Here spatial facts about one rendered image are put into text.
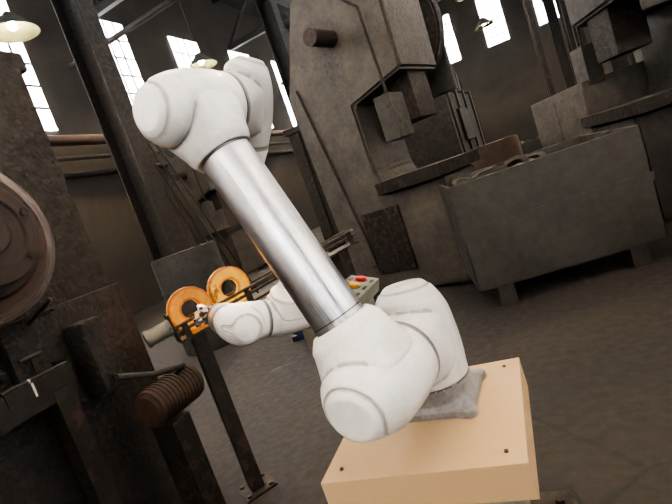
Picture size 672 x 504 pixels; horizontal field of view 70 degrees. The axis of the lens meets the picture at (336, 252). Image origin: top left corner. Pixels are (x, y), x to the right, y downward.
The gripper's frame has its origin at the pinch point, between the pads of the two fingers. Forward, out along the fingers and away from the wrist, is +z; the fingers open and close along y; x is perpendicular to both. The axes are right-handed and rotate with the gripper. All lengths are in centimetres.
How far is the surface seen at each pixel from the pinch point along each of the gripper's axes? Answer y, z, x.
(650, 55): 368, 27, 38
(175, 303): -4.7, 14.6, 2.7
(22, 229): -37, 4, 40
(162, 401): -20.9, 0.9, -21.9
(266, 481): 2, 10, -71
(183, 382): -12.5, 7.0, -21.4
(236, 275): 18.7, 14.8, 3.7
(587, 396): 96, -60, -66
